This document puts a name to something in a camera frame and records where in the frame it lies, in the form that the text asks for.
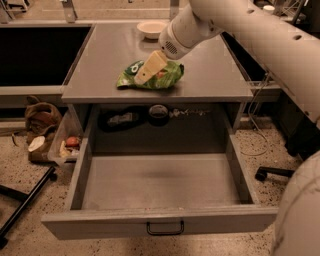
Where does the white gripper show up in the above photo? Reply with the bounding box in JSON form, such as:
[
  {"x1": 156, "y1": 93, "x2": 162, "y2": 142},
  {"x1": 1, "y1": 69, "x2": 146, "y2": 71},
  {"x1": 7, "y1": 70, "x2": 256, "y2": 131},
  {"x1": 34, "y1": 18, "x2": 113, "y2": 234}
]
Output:
[{"x1": 134, "y1": 4, "x2": 223, "y2": 85}]

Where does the green rice chip bag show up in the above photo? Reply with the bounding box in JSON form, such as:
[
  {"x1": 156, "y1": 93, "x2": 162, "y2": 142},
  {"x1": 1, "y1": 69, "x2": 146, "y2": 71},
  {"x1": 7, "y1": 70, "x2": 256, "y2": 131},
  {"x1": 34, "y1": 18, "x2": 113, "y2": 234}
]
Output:
[{"x1": 116, "y1": 60, "x2": 184, "y2": 90}]

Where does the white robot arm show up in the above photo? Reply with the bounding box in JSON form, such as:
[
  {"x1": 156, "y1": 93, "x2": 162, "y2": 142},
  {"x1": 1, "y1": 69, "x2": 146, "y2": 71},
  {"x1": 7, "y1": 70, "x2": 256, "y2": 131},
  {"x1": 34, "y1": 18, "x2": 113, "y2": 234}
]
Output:
[{"x1": 135, "y1": 0, "x2": 320, "y2": 256}]

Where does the grey cabinet with top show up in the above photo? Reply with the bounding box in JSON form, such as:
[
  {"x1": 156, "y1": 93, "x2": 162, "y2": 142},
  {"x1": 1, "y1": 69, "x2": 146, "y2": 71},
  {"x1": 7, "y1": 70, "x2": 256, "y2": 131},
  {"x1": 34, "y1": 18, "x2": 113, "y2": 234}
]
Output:
[{"x1": 62, "y1": 23, "x2": 252, "y2": 155}]

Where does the brown bag on floor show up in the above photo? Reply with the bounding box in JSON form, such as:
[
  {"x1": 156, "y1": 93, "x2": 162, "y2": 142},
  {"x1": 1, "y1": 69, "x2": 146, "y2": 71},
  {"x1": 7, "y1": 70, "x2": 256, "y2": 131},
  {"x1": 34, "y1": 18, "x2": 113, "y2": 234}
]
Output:
[{"x1": 25, "y1": 95, "x2": 62, "y2": 163}]

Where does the grey open top drawer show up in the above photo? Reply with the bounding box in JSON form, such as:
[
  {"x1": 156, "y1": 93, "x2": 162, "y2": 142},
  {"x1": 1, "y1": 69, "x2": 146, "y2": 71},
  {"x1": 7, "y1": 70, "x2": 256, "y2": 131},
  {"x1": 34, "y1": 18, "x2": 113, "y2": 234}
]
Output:
[{"x1": 41, "y1": 133, "x2": 280, "y2": 241}]

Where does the white bowl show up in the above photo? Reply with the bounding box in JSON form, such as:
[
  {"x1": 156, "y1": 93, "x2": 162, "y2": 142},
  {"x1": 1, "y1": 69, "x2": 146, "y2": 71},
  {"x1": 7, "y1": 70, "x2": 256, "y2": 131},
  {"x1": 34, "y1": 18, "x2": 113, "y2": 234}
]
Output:
[{"x1": 137, "y1": 21, "x2": 166, "y2": 40}]

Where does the black tape roll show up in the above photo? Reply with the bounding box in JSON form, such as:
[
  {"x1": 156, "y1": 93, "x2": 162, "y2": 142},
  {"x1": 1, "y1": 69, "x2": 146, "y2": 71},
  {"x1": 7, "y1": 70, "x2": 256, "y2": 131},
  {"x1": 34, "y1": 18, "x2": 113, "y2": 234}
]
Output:
[{"x1": 148, "y1": 104, "x2": 169, "y2": 126}]

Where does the black object under cabinet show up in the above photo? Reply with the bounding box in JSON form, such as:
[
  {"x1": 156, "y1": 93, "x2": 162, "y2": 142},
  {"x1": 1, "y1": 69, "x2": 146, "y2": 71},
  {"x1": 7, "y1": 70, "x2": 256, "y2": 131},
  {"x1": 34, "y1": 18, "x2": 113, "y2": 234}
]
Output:
[{"x1": 97, "y1": 106, "x2": 147, "y2": 132}]

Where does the red apple in bin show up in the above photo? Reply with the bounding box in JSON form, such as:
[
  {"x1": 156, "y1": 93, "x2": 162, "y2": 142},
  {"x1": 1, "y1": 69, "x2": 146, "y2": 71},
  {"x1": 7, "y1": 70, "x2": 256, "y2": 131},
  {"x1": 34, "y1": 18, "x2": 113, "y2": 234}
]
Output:
[{"x1": 66, "y1": 136, "x2": 79, "y2": 147}]

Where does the clear plastic bin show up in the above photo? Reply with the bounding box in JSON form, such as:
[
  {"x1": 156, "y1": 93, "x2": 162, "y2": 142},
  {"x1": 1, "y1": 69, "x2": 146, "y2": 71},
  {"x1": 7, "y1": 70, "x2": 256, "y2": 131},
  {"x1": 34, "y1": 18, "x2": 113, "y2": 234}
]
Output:
[{"x1": 48, "y1": 110, "x2": 83, "y2": 167}]

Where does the black office chair base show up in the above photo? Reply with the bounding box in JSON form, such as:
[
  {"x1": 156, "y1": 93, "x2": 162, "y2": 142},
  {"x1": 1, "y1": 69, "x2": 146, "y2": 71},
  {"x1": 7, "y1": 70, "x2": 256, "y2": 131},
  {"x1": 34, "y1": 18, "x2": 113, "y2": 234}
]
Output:
[{"x1": 255, "y1": 166, "x2": 294, "y2": 182}]

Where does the black metal stand leg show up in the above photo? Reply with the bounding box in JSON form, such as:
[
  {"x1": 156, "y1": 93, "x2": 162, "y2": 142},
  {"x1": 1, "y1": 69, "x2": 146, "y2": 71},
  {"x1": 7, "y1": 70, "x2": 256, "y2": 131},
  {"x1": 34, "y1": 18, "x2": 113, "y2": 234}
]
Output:
[{"x1": 0, "y1": 166, "x2": 57, "y2": 249}]

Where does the black drawer handle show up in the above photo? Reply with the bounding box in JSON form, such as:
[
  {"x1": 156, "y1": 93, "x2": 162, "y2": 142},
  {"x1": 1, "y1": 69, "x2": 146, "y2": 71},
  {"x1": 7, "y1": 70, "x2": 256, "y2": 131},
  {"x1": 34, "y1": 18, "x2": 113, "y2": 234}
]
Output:
[{"x1": 146, "y1": 221, "x2": 184, "y2": 236}]

